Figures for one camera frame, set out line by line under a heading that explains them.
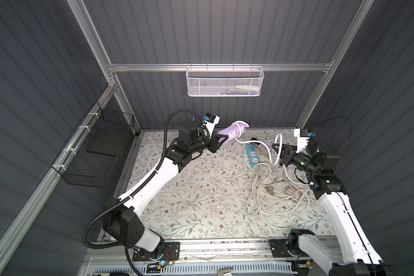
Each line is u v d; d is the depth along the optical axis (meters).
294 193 0.86
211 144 0.64
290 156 0.61
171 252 0.72
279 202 0.87
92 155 0.73
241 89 0.92
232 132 0.72
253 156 1.05
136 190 0.44
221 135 0.69
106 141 0.78
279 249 0.74
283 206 0.87
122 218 0.40
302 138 0.62
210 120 0.61
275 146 0.68
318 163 0.55
